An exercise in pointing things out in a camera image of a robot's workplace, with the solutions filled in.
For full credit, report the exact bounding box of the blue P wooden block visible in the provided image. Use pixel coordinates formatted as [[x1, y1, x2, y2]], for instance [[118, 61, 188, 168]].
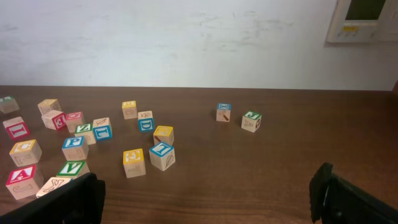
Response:
[[62, 136, 89, 161]]

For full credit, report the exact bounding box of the beige wall control panel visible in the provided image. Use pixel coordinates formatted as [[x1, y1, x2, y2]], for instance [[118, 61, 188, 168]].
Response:
[[326, 0, 397, 43]]

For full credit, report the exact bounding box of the blue X wooden block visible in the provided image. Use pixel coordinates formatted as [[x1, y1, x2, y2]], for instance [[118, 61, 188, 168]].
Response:
[[216, 103, 231, 122]]

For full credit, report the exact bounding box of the green L far wooden block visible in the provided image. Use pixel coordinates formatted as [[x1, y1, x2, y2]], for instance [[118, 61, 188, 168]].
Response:
[[0, 96, 19, 114]]

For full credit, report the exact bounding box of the yellow E wooden block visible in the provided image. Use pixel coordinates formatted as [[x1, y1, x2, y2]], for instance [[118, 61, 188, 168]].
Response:
[[123, 149, 146, 178]]

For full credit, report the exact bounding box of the blue I leaf wooden block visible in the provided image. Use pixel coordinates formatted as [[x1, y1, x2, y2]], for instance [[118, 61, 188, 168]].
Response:
[[149, 142, 175, 171]]

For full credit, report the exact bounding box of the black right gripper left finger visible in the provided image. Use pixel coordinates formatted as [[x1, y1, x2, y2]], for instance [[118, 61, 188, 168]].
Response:
[[1, 172, 106, 224]]

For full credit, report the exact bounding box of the green V wooden block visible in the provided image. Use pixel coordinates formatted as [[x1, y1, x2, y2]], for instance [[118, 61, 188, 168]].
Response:
[[57, 161, 90, 179]]

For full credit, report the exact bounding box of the green J wooden block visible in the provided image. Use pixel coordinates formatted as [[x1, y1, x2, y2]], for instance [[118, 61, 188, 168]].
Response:
[[241, 111, 262, 133]]

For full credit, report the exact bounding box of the blue D wooden block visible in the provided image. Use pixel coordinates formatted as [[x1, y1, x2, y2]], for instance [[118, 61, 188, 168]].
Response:
[[137, 111, 154, 133]]

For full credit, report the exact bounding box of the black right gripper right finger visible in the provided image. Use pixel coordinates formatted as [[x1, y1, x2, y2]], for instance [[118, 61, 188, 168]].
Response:
[[309, 162, 397, 224]]

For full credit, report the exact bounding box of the plain drawing wooden block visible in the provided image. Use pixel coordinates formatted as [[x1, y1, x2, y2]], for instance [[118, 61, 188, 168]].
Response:
[[35, 177, 72, 198]]

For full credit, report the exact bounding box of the red A wooden block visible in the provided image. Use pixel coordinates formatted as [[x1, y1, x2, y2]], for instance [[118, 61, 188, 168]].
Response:
[[6, 164, 44, 200]]

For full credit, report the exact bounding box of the red O wooden block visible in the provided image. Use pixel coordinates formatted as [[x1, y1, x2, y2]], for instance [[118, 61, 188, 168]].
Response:
[[65, 111, 86, 133]]

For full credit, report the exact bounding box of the red E wooden block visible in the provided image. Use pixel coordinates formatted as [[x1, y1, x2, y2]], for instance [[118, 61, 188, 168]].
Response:
[[42, 110, 67, 130]]

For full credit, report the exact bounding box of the red I wooden block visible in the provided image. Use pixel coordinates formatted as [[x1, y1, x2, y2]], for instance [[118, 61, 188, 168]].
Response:
[[3, 116, 30, 140]]

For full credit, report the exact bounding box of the yellow plain wooden block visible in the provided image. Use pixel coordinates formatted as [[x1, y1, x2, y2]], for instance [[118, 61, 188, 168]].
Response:
[[38, 99, 62, 115]]

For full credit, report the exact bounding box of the blue L feather wooden block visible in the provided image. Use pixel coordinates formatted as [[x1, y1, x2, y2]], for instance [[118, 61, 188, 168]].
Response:
[[93, 118, 113, 141]]

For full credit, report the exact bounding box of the yellow top wooden block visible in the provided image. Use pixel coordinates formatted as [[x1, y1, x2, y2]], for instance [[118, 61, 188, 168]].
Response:
[[153, 126, 175, 146]]

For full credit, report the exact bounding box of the green Z wooden block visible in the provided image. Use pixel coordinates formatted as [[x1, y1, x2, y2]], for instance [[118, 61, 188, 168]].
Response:
[[75, 123, 96, 145]]

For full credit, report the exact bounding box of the yellow C wooden block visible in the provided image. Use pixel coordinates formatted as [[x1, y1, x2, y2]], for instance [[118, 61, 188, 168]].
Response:
[[9, 139, 42, 167]]

